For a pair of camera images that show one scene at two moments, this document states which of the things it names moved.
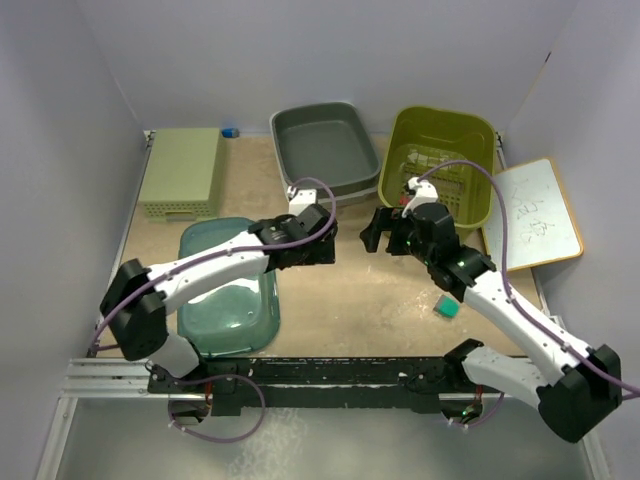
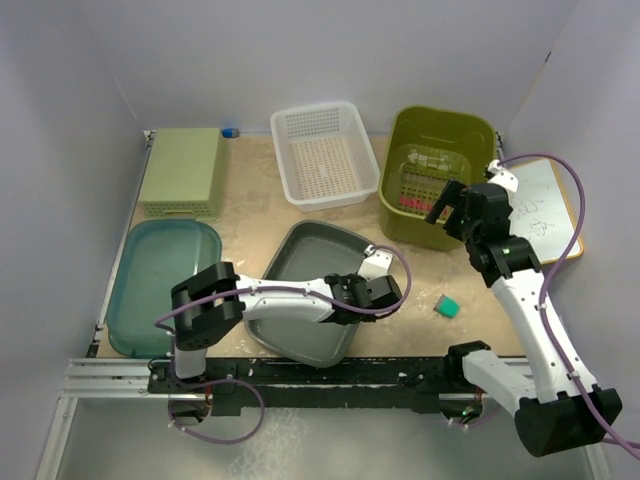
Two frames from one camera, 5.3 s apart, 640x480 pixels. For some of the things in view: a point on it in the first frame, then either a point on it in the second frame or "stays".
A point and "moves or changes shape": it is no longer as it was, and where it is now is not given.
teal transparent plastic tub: (243, 317) moves or changes shape
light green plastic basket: (184, 176) stays
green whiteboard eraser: (447, 306) stays
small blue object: (230, 132) stays
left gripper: (320, 254) to (355, 279)
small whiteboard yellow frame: (540, 228) stays
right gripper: (382, 221) to (452, 195)
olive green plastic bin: (421, 139) stays
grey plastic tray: (330, 142) to (319, 252)
